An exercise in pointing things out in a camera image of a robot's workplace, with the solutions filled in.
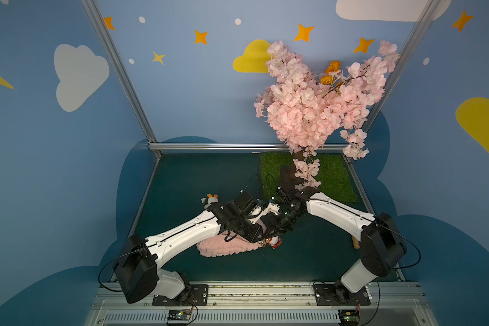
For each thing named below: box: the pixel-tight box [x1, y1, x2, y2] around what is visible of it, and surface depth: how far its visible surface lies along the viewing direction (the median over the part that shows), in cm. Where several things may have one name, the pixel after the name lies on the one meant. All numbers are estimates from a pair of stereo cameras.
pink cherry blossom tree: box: [254, 40, 400, 189], surface depth 70 cm
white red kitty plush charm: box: [267, 236, 283, 250], surface depth 83 cm
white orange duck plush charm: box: [201, 193, 220, 210], surface depth 97 cm
